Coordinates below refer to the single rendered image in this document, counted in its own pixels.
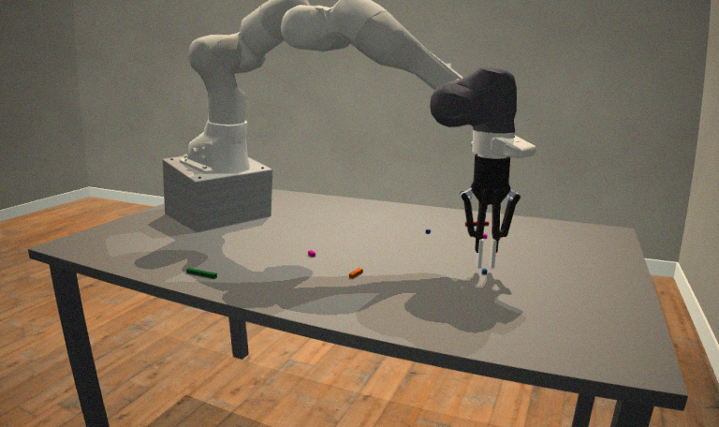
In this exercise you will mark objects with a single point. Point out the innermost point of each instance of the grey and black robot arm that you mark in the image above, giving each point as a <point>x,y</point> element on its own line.
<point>485,99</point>

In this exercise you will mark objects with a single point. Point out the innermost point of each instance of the green rod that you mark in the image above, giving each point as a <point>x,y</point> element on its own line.
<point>201,273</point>

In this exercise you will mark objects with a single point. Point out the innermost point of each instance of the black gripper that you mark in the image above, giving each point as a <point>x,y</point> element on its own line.
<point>490,186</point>

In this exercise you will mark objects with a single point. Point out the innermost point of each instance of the orange rod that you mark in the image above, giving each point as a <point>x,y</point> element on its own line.
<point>355,273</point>

